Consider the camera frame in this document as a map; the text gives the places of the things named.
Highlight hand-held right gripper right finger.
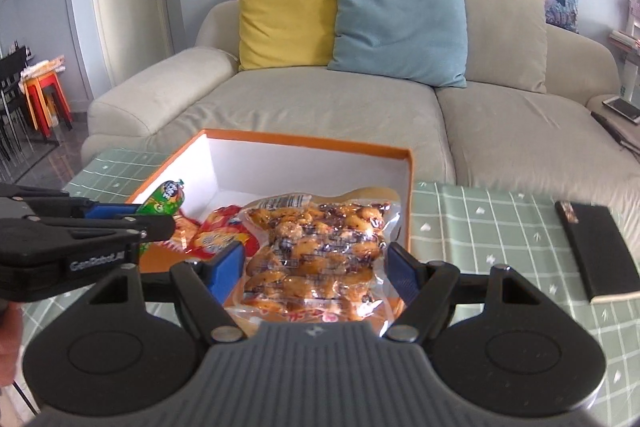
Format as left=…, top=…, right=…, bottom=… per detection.
left=382, top=242, right=543, bottom=343

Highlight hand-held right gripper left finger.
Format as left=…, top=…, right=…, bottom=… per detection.
left=80, top=241, right=251, bottom=344

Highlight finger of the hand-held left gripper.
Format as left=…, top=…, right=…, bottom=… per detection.
left=0, top=182, right=144, bottom=220
left=34, top=213, right=177, bottom=243

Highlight green sausage packet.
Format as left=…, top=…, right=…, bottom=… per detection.
left=137, top=178, right=186, bottom=260

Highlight red snack bag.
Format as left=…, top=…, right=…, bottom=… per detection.
left=170, top=205, right=261, bottom=263

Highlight clear braised meat packet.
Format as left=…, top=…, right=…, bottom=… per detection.
left=232, top=187, right=403, bottom=325

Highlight orange cardboard box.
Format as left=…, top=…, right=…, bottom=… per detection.
left=125, top=128, right=415, bottom=323

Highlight person's left hand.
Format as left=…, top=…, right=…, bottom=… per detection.
left=0, top=304, right=24, bottom=388

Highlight green checked tablecloth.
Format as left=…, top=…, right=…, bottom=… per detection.
left=20, top=148, right=640, bottom=413

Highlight stack of red stools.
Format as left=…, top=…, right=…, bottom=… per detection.
left=22, top=69, right=73, bottom=138

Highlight black dining chairs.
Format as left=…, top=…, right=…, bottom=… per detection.
left=0, top=44, right=31, bottom=168

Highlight papers on stools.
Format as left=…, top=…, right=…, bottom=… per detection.
left=22, top=54, right=66, bottom=78

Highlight beige sofa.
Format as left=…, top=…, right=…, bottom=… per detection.
left=81, top=0, right=640, bottom=208

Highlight black notebook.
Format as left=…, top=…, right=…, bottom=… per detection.
left=554, top=200, right=640, bottom=305

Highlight yellow cushion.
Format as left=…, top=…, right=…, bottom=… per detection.
left=233, top=0, right=340, bottom=72

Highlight light blue cushion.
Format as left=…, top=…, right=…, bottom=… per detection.
left=327, top=0, right=468, bottom=88

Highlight black remote control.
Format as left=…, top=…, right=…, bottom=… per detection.
left=590, top=111, right=640, bottom=155

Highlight beige cushion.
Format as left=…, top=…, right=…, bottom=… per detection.
left=439, top=0, right=548, bottom=95

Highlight white phone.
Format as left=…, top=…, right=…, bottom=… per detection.
left=602, top=96, right=640, bottom=125

